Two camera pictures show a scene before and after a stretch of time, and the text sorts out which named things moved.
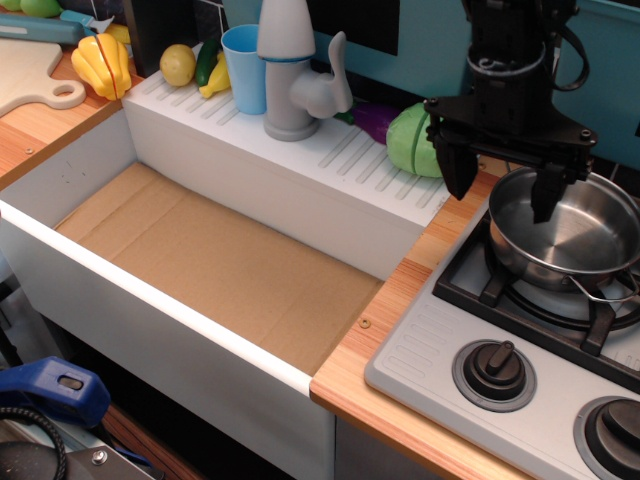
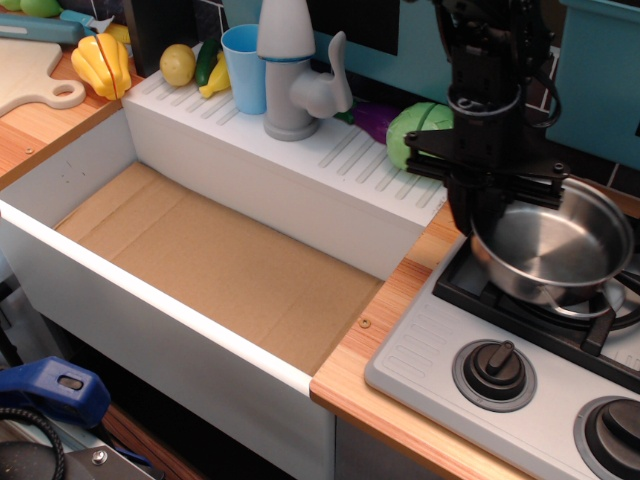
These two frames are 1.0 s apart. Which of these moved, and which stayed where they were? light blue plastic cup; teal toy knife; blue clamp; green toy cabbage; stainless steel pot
Moved: stainless steel pot
Stayed: teal toy knife; blue clamp; light blue plastic cup; green toy cabbage
